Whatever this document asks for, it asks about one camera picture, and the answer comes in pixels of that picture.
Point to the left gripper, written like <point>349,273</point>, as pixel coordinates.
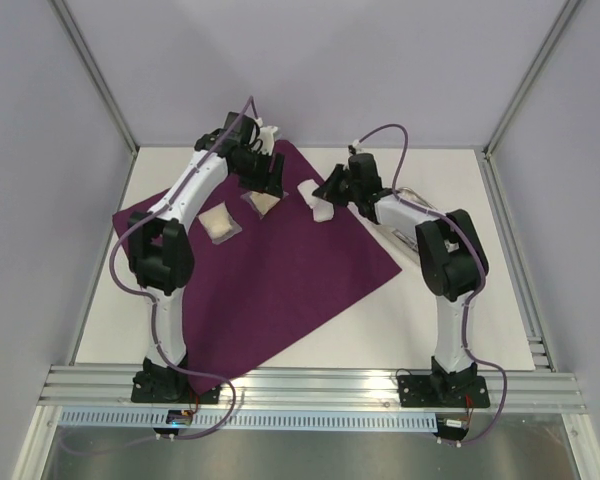
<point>262,183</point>

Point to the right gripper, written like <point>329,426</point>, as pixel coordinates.
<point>334,185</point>

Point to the gauze packet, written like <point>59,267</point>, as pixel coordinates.
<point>261,203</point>
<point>218,224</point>

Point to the white cotton pad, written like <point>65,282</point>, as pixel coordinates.
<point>306,190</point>
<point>322,211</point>

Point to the steel instrument tray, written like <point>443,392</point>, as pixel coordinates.
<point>406,244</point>

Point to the purple cloth mat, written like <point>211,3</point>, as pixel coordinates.
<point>282,276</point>

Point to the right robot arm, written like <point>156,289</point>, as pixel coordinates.
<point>452,261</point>

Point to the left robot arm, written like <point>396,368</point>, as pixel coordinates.
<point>153,258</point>

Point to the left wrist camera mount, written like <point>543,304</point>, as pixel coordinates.
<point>266,136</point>

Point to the right side aluminium rail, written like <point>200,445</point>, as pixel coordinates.
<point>525,298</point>

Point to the aluminium rail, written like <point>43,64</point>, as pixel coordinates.
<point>314,389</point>
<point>525,298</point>

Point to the aluminium front rail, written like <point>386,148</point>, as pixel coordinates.
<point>314,389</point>

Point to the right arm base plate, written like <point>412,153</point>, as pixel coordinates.
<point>419,391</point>

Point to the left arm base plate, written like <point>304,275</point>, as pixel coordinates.
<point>169,387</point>

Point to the left aluminium frame post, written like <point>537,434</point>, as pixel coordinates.
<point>67,20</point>

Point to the aluminium frame post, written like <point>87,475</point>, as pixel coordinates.
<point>67,20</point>
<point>566,15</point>

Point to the slotted cable duct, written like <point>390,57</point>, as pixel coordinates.
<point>275,420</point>

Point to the right aluminium frame post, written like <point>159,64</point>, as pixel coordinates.
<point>566,15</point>

